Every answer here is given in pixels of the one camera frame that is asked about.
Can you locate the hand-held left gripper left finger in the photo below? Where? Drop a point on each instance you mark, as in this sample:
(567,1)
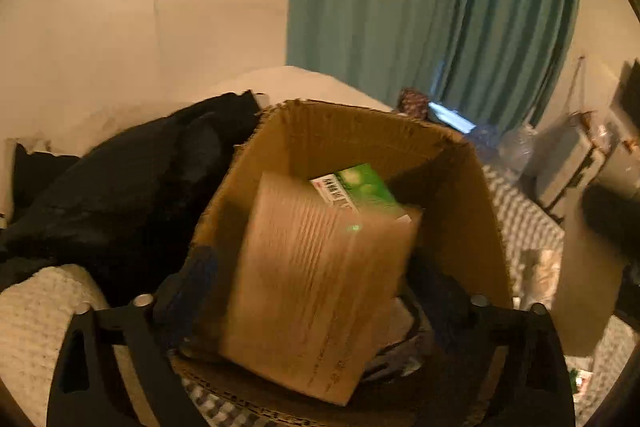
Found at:
(195,287)

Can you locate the white suitcase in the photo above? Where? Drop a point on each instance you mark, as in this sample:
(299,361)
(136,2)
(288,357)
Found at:
(565,162)

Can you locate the large clear water bottle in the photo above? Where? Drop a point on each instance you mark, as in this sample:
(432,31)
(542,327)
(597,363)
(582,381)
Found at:
(520,152)

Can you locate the white knit blanket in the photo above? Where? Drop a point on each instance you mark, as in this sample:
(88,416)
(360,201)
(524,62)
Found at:
(35,317)

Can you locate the patterned brown gift box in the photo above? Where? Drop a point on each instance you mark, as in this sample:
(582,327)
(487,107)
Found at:
(414,103)

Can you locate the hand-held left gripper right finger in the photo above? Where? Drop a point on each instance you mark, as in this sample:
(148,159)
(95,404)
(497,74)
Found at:
(442,307)

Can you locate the pale blue flat object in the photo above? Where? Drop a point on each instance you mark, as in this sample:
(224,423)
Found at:
(452,117)

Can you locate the large brown cardboard box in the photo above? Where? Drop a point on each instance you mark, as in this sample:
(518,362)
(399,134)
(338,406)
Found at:
(450,187)

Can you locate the grey mini fridge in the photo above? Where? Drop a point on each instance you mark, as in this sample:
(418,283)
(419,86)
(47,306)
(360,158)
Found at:
(620,157)

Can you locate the dark television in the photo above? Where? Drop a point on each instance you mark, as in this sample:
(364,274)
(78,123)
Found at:
(632,89)

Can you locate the crumpled clear plastic bottles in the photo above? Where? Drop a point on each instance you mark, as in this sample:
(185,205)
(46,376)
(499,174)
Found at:
(484,144)

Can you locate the teal curtain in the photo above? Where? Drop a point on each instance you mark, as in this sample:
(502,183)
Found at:
(400,7)

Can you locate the small brown cardboard box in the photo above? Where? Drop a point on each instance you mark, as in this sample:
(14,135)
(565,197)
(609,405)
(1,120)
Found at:
(310,287)

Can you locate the black cloth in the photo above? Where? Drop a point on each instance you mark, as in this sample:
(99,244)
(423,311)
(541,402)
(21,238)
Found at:
(125,187)

